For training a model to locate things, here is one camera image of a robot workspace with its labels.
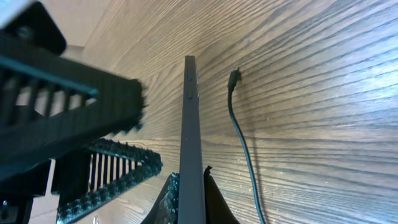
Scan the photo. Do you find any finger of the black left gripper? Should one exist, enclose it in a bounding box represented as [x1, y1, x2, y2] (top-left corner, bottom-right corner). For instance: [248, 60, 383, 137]
[203, 166, 239, 224]
[141, 172, 179, 224]

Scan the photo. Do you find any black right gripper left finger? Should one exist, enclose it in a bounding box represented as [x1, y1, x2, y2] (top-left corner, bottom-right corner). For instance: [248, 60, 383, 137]
[1, 34, 144, 179]

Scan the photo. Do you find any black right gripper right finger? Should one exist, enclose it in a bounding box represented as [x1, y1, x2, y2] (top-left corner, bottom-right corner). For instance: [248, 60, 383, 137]
[51, 139, 162, 224]

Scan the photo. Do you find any blue Samsung smartphone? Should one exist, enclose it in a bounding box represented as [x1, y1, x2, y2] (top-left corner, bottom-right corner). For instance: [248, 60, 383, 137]
[178, 55, 206, 224]

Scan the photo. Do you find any black charging cable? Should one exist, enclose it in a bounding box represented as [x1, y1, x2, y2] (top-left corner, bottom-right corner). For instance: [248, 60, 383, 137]
[227, 67, 267, 224]

